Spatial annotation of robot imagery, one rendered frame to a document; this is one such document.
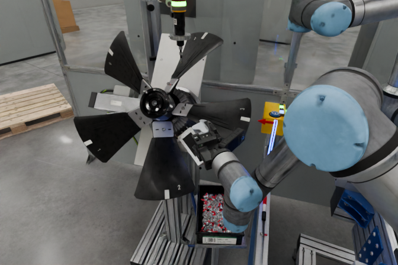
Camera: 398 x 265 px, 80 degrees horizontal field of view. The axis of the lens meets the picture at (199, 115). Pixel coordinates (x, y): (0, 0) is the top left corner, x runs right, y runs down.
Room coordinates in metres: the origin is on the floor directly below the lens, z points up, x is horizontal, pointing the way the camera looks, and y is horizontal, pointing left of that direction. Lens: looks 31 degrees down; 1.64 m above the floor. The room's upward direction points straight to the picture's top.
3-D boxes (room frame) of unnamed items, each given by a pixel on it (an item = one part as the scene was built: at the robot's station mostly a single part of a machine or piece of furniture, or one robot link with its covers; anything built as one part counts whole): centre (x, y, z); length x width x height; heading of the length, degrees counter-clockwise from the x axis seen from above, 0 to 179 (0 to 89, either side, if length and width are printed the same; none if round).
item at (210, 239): (0.59, -0.08, 0.85); 0.22 x 0.17 x 0.07; 178
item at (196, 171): (1.36, 0.02, 0.42); 0.04 x 0.04 x 0.83; 74
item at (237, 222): (0.44, -0.11, 1.08); 0.11 x 0.08 x 0.11; 139
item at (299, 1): (0.75, -0.31, 1.54); 0.11 x 0.08 x 0.11; 3
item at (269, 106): (0.99, -0.37, 1.02); 0.16 x 0.10 x 0.11; 164
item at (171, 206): (0.94, 0.16, 0.46); 0.09 x 0.05 x 0.91; 74
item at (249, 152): (1.49, -0.14, 0.50); 2.59 x 0.03 x 0.91; 74
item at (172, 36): (0.81, 0.07, 1.50); 0.09 x 0.07 x 0.10; 19
